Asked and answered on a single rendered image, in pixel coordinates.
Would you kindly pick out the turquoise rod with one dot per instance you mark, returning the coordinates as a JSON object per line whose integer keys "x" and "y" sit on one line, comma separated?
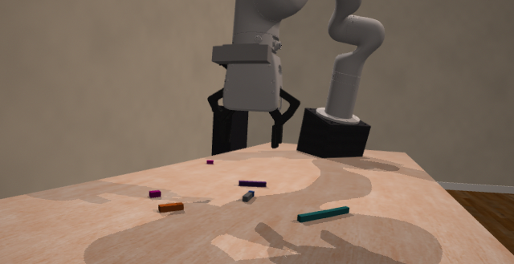
{"x": 322, "y": 214}

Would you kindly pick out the orange rod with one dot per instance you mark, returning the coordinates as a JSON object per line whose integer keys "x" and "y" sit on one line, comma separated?
{"x": 170, "y": 207}

